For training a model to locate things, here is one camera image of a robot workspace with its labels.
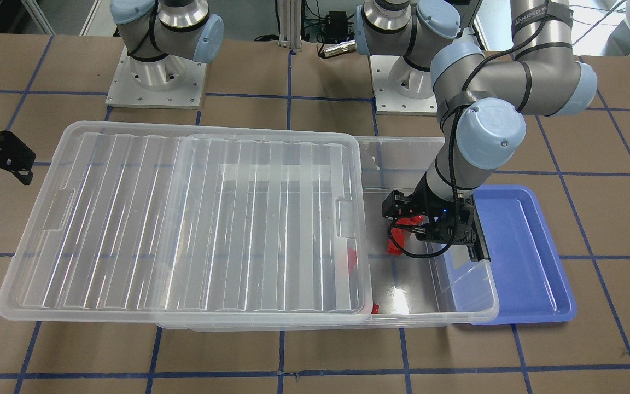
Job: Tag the clear plastic box lid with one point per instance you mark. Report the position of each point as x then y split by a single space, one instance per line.
87 251

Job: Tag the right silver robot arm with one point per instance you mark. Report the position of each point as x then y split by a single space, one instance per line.
168 45

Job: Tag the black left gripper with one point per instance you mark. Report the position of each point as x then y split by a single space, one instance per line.
420 208

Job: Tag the clear plastic storage box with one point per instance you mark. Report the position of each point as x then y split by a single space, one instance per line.
419 273

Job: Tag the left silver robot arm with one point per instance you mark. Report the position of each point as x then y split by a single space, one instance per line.
481 100

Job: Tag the black box latch handle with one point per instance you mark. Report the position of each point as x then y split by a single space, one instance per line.
478 251

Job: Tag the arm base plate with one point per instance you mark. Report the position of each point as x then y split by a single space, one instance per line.
170 83
401 87

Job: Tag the aluminium frame post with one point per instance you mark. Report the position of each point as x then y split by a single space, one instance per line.
289 24

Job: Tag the blue plastic tray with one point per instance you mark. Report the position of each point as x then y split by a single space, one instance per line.
522 280

